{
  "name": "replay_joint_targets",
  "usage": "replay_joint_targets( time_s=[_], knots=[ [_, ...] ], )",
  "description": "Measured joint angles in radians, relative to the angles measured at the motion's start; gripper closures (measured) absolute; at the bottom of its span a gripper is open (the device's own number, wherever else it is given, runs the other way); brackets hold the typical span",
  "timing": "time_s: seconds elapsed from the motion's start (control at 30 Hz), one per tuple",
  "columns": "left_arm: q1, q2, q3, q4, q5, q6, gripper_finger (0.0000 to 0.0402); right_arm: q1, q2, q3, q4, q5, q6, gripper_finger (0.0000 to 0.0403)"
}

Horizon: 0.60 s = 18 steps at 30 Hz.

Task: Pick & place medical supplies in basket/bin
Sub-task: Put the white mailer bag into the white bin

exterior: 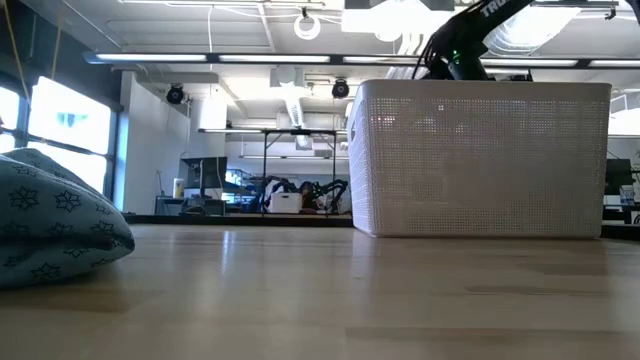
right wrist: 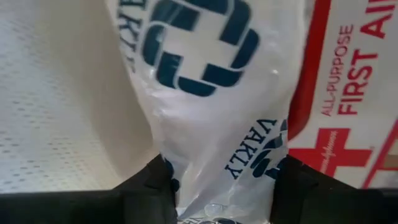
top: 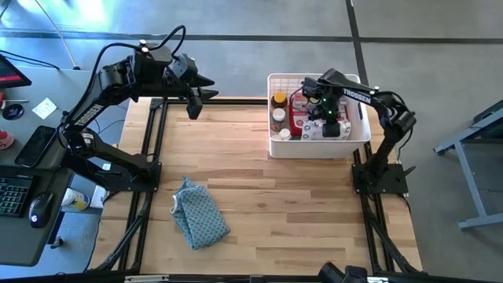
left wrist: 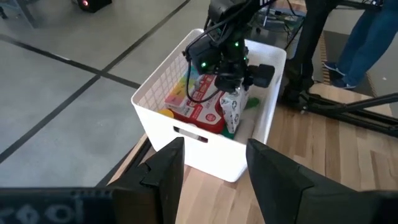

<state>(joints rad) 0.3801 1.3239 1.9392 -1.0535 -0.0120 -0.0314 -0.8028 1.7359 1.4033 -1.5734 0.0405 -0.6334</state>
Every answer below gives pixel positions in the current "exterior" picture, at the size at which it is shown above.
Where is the black computer monitor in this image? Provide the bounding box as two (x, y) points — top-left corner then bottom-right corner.
(179, 156), (229, 200)
(603, 158), (635, 197)

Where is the black light bar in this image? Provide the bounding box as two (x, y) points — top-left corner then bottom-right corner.
(83, 51), (640, 70)

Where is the black background workstation frame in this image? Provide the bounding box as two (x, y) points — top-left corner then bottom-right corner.
(261, 128), (339, 216)

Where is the blue patterned cloth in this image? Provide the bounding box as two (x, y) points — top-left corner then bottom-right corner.
(0, 147), (136, 290)

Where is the silver ventilation duct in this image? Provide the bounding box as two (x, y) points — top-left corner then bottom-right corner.
(482, 0), (584, 57)

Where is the white perforated plastic basket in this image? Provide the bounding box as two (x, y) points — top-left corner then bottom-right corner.
(346, 78), (612, 239)

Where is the black aluminium table frame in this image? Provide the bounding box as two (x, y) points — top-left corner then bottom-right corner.
(122, 213), (640, 240)

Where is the small background white basket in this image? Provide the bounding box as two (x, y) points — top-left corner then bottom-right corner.
(269, 192), (303, 215)

